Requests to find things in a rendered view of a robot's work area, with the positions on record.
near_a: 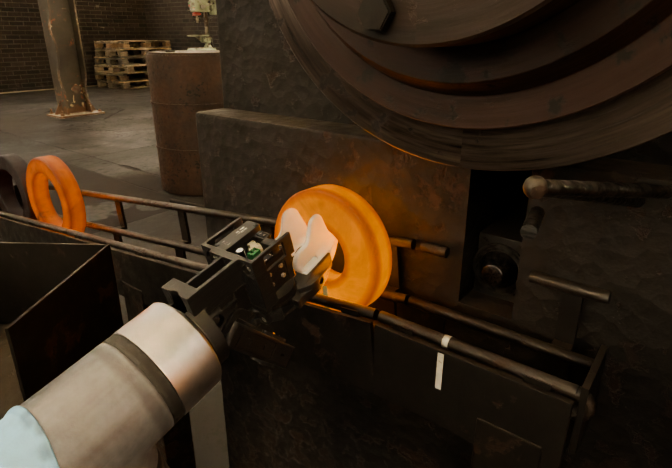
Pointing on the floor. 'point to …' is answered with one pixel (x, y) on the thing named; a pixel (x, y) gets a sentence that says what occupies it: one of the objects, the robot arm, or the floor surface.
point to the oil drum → (182, 112)
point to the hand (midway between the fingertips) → (329, 235)
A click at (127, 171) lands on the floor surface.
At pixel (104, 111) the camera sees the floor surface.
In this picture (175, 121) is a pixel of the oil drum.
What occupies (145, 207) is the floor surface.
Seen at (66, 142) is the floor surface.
